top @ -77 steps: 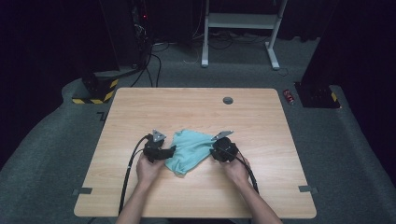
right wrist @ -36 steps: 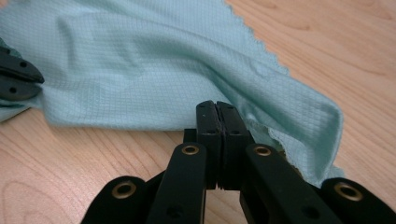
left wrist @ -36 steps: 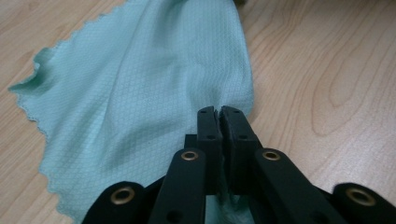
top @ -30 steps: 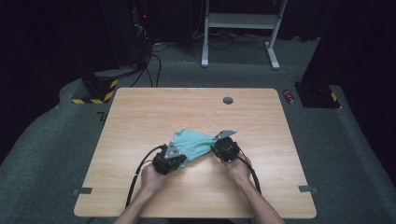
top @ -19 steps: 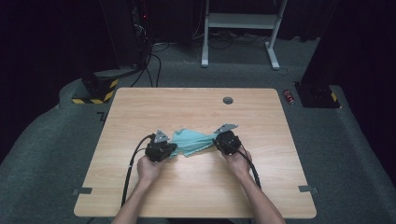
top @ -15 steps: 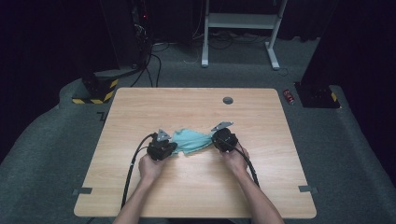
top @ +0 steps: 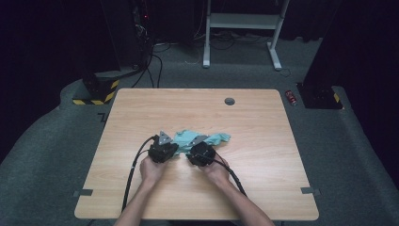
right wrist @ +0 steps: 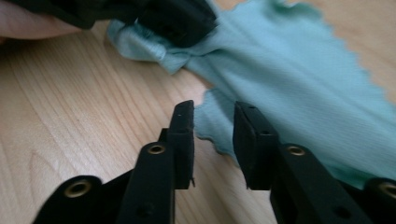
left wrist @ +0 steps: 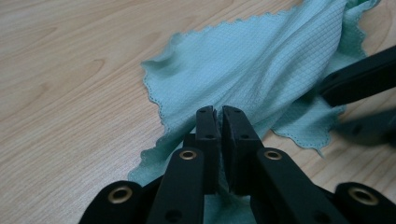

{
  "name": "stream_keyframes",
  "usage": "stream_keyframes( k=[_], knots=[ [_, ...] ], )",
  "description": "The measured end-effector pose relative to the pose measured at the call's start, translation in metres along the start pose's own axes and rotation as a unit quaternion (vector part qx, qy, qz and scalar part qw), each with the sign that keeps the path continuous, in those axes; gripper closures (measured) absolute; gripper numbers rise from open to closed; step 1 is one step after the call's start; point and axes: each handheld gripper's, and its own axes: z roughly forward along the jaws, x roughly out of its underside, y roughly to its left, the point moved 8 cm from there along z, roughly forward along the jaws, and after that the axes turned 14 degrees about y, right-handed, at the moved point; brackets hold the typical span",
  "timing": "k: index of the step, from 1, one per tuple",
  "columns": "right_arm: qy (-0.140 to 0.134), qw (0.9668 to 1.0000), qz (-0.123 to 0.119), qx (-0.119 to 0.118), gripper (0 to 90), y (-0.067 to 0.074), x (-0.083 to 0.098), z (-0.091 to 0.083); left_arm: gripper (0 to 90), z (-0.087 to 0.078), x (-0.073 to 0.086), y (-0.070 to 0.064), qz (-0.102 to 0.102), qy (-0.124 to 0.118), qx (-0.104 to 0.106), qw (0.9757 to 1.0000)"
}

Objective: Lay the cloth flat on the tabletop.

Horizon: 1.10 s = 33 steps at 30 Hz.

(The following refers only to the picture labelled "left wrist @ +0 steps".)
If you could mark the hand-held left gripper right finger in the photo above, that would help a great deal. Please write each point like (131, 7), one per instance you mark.
(274, 186)

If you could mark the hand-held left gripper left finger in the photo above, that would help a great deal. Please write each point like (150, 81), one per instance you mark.
(186, 186)

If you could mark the teal microfibre cloth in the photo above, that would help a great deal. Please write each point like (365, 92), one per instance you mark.
(233, 62)

